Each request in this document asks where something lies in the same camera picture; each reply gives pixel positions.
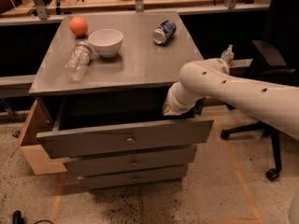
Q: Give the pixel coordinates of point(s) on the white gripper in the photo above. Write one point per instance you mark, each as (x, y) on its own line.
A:
(173, 103)

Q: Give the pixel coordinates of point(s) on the grey top drawer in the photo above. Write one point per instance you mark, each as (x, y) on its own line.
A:
(86, 126)

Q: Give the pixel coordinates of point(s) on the grey drawer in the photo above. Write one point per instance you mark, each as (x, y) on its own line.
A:
(131, 160)
(132, 178)
(86, 126)

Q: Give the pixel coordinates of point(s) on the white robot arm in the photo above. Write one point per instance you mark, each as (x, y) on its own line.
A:
(227, 184)

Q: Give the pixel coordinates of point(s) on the grey middle drawer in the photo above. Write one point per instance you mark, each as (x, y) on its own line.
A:
(131, 160)

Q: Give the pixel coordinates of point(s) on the grey bottom drawer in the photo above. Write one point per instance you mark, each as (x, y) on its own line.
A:
(132, 178)

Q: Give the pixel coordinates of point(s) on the grey drawer cabinet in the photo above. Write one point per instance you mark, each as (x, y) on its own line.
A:
(137, 70)

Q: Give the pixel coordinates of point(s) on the hand sanitizer pump bottle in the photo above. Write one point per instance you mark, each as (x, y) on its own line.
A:
(228, 55)

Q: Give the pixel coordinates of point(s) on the blue soda can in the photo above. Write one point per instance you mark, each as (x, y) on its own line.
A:
(163, 32)

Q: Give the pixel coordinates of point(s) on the white bowl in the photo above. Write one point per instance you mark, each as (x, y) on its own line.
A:
(106, 42)

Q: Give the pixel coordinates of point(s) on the clear plastic water bottle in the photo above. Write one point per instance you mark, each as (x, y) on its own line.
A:
(78, 61)

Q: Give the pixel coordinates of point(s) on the orange fruit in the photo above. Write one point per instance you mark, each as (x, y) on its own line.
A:
(78, 26)

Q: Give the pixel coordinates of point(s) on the cardboard box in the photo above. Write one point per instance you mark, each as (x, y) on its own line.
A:
(39, 161)

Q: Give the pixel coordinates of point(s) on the black object on floor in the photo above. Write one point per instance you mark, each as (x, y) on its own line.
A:
(17, 219)

